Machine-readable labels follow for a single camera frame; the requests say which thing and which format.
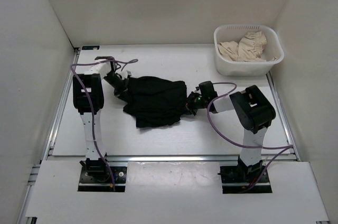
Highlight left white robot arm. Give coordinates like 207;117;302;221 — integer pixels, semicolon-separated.
70;57;127;188

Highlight aluminium front rail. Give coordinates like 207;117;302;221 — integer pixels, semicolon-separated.
108;155;238;162

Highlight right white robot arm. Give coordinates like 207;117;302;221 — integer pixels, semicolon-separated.
186;81;276;182

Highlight white plastic basket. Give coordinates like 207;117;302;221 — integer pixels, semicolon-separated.
213;24;284;77

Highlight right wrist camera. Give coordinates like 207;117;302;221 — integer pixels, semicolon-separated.
198;81;218;101

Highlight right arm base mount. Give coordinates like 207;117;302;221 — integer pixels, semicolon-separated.
218;166;273;194

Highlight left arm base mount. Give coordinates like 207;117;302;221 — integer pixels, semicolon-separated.
78;161;127;192

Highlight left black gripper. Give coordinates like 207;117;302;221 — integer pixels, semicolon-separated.
103;72;133;105

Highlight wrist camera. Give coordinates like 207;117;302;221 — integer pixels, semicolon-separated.
198;81;218;101
95;56;118;72

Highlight beige garment in basket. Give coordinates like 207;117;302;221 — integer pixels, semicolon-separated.
213;29;284;64

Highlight black trousers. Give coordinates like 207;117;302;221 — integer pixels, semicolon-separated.
123;76;187;128

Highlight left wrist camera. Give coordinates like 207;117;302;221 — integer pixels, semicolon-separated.
95;56;118;72

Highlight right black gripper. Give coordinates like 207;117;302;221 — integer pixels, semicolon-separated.
175;91;208;116

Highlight small dark label tag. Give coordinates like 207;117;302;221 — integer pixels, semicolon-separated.
81;45;100;50

